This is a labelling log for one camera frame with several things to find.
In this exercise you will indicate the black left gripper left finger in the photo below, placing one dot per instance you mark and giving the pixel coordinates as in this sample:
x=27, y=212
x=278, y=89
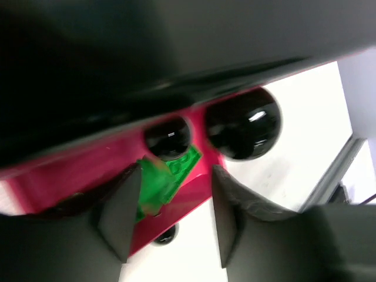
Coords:
x=86, y=238

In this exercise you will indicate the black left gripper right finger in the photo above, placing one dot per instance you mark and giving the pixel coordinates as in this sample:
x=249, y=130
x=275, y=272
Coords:
x=262, y=241

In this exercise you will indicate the pink drawer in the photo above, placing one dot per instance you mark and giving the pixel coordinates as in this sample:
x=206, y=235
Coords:
x=45, y=186
x=288, y=116
x=166, y=139

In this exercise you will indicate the black drawer cabinet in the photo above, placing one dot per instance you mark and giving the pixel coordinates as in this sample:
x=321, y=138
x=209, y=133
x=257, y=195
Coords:
x=75, y=71

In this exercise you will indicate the aluminium table front rail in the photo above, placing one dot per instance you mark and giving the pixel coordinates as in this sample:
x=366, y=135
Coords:
x=325, y=188

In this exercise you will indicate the pink bottom drawer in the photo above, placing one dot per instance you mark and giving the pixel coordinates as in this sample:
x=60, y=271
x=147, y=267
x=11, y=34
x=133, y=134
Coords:
x=45, y=186

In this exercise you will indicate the pink top drawer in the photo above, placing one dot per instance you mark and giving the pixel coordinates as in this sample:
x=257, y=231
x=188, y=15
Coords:
x=288, y=116

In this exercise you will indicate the dark green lego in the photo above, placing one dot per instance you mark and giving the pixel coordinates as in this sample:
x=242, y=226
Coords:
x=177, y=172
x=158, y=187

